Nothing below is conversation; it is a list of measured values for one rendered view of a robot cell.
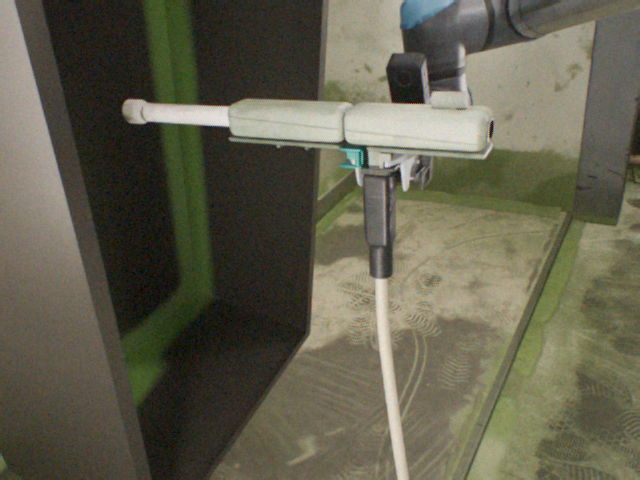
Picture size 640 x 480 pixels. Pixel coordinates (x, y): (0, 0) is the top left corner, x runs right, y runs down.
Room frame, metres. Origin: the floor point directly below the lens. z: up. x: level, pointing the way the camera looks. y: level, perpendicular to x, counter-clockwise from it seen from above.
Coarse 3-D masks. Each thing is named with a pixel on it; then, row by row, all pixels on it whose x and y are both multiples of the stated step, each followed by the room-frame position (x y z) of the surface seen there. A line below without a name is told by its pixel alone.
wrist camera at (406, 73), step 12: (396, 60) 0.68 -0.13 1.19; (408, 60) 0.67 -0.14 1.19; (420, 60) 0.67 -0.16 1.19; (396, 72) 0.68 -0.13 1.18; (408, 72) 0.67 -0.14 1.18; (420, 72) 0.67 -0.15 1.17; (396, 84) 0.68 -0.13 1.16; (408, 84) 0.68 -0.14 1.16; (420, 84) 0.67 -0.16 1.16; (396, 96) 0.70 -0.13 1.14; (408, 96) 0.69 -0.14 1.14; (420, 96) 0.68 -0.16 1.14
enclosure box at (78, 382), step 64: (0, 0) 0.49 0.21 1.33; (64, 0) 0.97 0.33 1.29; (128, 0) 1.10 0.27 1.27; (192, 0) 1.15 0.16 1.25; (256, 0) 1.08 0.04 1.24; (320, 0) 1.01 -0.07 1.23; (0, 64) 0.50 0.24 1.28; (64, 64) 0.96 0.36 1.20; (128, 64) 1.09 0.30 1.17; (192, 64) 1.17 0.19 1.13; (256, 64) 1.09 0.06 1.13; (320, 64) 1.00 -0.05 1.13; (0, 128) 0.52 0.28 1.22; (64, 128) 0.51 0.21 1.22; (128, 128) 1.08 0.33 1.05; (192, 128) 1.19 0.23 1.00; (0, 192) 0.55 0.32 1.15; (64, 192) 0.50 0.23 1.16; (128, 192) 1.06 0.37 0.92; (192, 192) 1.21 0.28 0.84; (256, 192) 1.12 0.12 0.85; (0, 256) 0.58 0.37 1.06; (64, 256) 0.52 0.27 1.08; (128, 256) 1.05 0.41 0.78; (192, 256) 1.24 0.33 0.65; (256, 256) 1.14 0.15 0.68; (0, 320) 0.61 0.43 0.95; (64, 320) 0.54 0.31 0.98; (128, 320) 1.03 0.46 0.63; (192, 320) 1.14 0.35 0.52; (256, 320) 1.14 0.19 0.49; (0, 384) 0.66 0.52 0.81; (64, 384) 0.58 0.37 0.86; (128, 384) 0.55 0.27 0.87; (192, 384) 0.93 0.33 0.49; (256, 384) 0.93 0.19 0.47; (0, 448) 0.73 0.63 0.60; (64, 448) 0.62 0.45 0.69; (128, 448) 0.54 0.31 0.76; (192, 448) 0.77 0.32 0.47
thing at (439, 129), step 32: (448, 96) 0.55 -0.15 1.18; (256, 128) 0.64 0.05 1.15; (288, 128) 0.62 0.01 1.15; (320, 128) 0.60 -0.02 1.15; (352, 128) 0.58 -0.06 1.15; (384, 128) 0.56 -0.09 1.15; (416, 128) 0.54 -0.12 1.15; (448, 128) 0.52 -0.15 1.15; (480, 128) 0.51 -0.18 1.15; (384, 160) 0.56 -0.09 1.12; (384, 192) 0.56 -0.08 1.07; (384, 224) 0.56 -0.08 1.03; (384, 256) 0.56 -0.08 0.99
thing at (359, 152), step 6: (348, 144) 0.60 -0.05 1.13; (354, 144) 0.59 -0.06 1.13; (360, 144) 0.59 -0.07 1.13; (366, 144) 0.59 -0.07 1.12; (342, 150) 0.58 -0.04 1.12; (348, 150) 0.58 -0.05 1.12; (354, 150) 0.57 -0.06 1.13; (360, 150) 0.57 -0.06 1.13; (366, 150) 0.59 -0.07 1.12; (348, 156) 0.58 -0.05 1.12; (354, 156) 0.57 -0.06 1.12; (360, 156) 0.58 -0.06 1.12; (366, 156) 0.58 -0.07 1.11; (348, 162) 0.59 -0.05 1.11; (360, 162) 0.57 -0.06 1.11; (366, 162) 0.58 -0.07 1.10; (360, 168) 0.57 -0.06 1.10
